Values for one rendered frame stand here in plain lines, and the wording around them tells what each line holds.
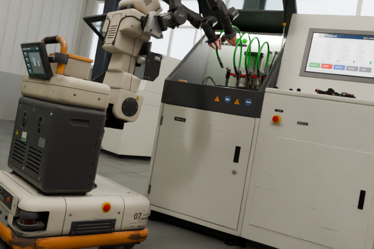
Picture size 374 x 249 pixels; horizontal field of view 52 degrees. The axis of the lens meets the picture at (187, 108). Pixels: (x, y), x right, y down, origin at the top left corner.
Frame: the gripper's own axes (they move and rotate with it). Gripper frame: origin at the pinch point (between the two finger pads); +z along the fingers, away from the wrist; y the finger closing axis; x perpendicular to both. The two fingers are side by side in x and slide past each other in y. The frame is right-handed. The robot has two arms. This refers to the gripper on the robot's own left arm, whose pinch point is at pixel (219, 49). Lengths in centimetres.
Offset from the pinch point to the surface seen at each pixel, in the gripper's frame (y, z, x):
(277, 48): -10, 28, -43
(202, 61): 39.5, 11.3, -18.3
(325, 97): -64, 43, 14
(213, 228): 2, 82, 82
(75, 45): 692, -33, -305
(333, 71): -57, 44, -18
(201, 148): 7, 42, 53
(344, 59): -62, 41, -26
